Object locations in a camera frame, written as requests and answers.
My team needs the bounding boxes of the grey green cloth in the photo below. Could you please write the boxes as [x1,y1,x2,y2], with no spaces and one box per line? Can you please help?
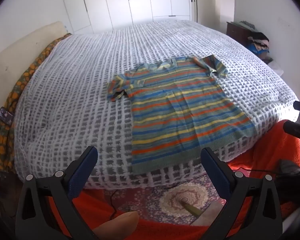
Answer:
[236,20,256,29]

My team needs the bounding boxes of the cream padded headboard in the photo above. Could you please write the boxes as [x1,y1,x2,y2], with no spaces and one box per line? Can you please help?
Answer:
[0,21,67,145]

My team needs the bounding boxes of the dark wooden nightstand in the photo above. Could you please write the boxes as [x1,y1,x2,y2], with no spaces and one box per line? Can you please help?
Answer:
[226,21,253,47]

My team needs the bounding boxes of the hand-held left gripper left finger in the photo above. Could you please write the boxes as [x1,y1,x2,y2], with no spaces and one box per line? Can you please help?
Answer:
[15,146,98,240]

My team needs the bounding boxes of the patterned rug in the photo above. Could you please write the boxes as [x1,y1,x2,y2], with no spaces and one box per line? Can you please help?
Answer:
[104,172,228,227]

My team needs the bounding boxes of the white grey checked bed blanket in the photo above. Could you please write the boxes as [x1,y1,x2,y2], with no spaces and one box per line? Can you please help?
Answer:
[14,19,300,188]

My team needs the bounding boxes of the white wardrobe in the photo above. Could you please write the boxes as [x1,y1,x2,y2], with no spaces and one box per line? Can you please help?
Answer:
[59,0,192,34]

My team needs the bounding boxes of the dark fabric label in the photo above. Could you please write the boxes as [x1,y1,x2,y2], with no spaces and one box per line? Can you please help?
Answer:
[0,107,15,125]

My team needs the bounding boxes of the red fleece blanket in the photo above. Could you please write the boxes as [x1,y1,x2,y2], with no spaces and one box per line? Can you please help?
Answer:
[72,120,300,240]

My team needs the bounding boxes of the striped knit shirt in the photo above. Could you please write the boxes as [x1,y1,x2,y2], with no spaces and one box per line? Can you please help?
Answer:
[107,56,257,174]

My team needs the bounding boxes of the dark grey cloth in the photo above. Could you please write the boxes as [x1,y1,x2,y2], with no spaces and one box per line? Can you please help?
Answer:
[275,159,300,203]

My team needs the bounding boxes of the pile of folded clothes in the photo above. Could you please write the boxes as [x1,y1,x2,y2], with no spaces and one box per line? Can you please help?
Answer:
[247,31,271,59]

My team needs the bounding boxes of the orange floral green sheet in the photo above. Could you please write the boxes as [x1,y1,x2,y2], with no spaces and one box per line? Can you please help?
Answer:
[0,33,73,173]

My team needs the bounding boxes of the person's left hand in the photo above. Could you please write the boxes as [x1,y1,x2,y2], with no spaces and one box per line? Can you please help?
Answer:
[93,211,140,240]

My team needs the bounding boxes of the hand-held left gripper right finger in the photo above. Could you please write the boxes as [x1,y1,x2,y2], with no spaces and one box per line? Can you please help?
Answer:
[201,147,283,240]

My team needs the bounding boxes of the olive green stick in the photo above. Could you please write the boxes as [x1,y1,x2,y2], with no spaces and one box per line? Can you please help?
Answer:
[181,197,203,218]

